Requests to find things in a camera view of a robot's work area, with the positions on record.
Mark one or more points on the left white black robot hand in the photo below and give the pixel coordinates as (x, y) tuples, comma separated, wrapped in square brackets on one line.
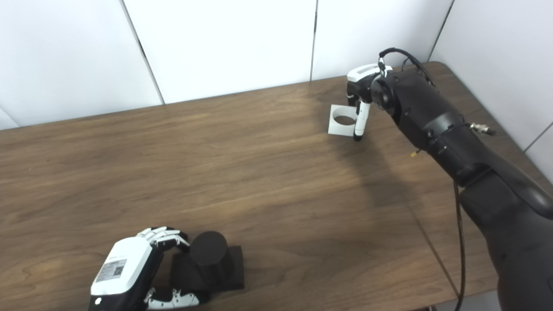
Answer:
[(123, 268)]

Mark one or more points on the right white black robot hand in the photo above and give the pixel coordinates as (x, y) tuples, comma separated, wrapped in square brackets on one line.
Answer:
[(360, 84)]

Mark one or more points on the white square piece with hole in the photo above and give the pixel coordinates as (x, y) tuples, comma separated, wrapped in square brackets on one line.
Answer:
[(341, 130)]

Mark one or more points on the black peg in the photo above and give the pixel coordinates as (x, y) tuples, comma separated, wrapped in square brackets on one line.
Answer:
[(209, 250)]

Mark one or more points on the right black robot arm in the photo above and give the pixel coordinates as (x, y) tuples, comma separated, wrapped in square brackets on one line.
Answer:
[(445, 129)]

